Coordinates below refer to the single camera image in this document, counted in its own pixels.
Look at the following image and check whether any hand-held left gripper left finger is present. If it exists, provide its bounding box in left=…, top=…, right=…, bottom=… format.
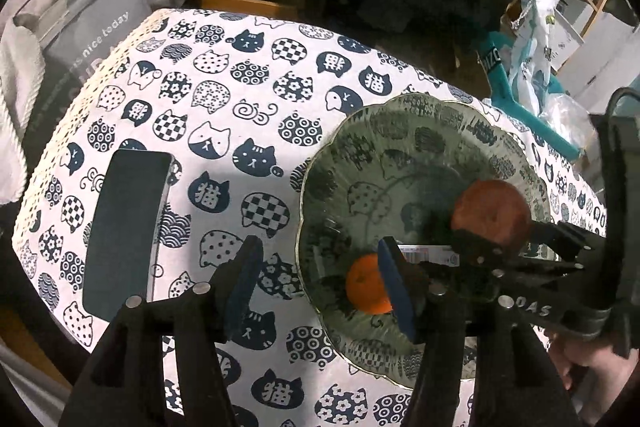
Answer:
left=60, top=234, right=266, bottom=427

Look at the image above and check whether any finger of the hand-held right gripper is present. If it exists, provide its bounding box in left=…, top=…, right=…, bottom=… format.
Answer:
left=522, top=218, right=608, bottom=262
left=449, top=241, right=572, bottom=329

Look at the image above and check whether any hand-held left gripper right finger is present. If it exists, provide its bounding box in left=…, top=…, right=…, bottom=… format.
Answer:
left=377, top=237, right=581, bottom=427

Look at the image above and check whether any small orange mandarin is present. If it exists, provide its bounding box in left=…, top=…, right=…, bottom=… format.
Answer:
left=346, top=253, right=396, bottom=314

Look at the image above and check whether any red apple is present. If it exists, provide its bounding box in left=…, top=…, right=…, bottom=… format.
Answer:
left=451, top=179, right=533, bottom=254

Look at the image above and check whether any clear glass bowl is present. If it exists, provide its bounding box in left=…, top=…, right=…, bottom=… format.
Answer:
left=296, top=93, right=557, bottom=392

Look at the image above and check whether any person's right hand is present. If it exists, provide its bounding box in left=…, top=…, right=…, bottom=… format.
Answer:
left=547, top=336, right=618, bottom=427

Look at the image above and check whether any clear plastic bag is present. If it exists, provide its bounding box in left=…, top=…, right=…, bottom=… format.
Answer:
left=539, top=93, right=597, bottom=144

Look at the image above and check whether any black smartphone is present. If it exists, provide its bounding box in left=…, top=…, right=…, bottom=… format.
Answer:
left=81, top=150, right=174, bottom=324

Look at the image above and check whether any teal cardboard box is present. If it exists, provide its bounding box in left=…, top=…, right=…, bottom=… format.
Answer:
left=474, top=31, right=587, bottom=160

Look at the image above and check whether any cat print tablecloth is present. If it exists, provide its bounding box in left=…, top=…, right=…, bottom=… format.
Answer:
left=12, top=7, right=608, bottom=427

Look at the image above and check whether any white printed plastic bag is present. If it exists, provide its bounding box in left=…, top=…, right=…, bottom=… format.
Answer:
left=509, top=0, right=572, bottom=108

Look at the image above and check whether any wooden chair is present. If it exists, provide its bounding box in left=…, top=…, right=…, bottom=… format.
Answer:
left=199, top=0, right=303, bottom=22

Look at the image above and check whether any dark grey tote bag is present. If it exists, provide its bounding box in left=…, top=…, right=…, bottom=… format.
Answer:
left=14, top=0, right=156, bottom=148

